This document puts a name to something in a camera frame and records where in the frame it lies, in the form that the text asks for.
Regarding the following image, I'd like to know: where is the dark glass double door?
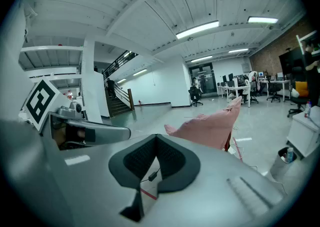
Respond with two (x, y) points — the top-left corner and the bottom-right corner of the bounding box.
(188, 62), (217, 95)

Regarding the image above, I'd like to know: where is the blue black small object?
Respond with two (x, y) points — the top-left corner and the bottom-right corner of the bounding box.
(269, 146), (298, 182)

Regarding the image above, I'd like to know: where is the white office desk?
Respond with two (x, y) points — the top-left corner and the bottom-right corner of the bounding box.
(258, 78), (292, 102)
(216, 84), (252, 108)

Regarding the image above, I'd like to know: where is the black office chair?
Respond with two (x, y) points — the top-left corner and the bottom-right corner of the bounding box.
(266, 80), (282, 103)
(286, 65), (311, 118)
(188, 86), (204, 108)
(249, 80), (260, 104)

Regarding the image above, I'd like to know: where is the pink floor cushion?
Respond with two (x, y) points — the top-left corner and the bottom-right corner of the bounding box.
(164, 95), (243, 152)

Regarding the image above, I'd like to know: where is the dark staircase with railing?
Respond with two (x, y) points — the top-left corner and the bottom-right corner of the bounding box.
(103, 50), (136, 118)

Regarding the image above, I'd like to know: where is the white low cabinet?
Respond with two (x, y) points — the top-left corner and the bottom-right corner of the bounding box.
(286, 105), (320, 161)

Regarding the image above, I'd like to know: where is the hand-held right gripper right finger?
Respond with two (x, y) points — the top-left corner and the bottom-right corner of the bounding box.
(143, 133), (289, 227)

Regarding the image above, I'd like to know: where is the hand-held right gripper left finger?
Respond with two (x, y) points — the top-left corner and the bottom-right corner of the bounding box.
(0, 118), (158, 227)

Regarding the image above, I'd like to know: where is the orange chair pillow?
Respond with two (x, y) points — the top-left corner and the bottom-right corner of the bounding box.
(294, 80), (310, 98)

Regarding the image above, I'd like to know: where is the large black screen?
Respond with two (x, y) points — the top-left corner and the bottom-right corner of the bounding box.
(278, 47), (307, 76)

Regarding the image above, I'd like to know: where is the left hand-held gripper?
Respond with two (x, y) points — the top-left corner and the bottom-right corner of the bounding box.
(19, 75), (132, 152)

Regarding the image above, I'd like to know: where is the clear bottle with red label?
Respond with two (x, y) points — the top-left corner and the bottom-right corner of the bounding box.
(304, 99), (313, 118)

